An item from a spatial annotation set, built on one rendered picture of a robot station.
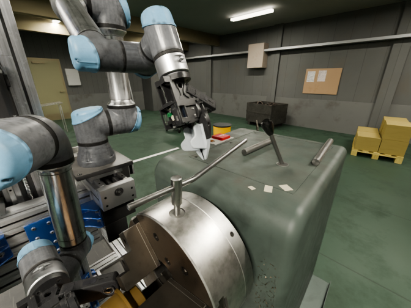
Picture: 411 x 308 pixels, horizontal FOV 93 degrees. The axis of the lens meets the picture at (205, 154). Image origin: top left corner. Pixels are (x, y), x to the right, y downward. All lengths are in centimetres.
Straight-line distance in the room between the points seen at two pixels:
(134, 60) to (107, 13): 37
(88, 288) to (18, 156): 30
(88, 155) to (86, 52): 49
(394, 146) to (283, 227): 473
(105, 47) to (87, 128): 41
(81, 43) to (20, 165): 28
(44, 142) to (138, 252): 31
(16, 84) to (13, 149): 58
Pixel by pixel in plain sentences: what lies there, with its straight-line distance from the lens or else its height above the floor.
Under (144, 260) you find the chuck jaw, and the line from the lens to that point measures 50.
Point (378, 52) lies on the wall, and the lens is 687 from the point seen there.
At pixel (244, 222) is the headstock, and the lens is 47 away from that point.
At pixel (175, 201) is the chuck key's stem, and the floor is 127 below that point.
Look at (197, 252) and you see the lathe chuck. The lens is 39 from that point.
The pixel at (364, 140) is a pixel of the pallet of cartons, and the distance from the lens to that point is 504.
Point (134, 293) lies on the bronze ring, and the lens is 49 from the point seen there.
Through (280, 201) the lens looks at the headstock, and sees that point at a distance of 46.
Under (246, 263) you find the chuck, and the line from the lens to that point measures 47.
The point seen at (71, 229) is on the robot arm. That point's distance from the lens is 73.
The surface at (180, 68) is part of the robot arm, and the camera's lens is 48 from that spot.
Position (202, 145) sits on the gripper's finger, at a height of 135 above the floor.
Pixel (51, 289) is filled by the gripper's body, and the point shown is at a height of 109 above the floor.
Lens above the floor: 150
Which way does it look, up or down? 21 degrees down
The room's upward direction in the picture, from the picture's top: straight up
